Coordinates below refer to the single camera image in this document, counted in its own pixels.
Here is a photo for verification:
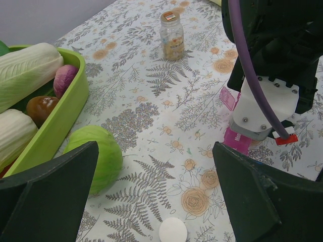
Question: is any floral table mat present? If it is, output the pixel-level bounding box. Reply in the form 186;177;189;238
50;0;323;242

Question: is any napa cabbage toy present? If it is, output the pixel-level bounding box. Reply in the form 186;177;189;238
1;43;64;112

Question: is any green round cabbage toy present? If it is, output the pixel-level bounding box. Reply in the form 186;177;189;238
63;125;123;195

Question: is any yellow cabbage toy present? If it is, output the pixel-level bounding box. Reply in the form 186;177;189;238
1;109;38;170

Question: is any bok choy toy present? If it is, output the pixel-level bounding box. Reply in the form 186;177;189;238
0;41;10;56

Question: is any pink weekly pill organizer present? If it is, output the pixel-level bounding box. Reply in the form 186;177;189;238
220;87;252;156

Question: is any clear pill jar gold lid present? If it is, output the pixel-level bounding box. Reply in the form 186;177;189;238
159;11;185;61

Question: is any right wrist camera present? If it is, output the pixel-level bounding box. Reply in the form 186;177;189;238
230;76;300;145

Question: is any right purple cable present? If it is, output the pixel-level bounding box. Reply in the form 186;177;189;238
227;0;290;140

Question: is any purple onion toy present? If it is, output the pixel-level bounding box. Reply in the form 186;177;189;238
53;65;79;99

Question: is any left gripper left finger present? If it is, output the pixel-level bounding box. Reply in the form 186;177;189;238
1;141;98;241

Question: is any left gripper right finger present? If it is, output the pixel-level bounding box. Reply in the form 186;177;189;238
212;142;322;241

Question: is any green plastic basket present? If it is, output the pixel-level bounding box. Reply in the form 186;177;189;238
1;48;89;177

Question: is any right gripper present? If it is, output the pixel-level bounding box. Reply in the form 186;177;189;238
221;0;323;114

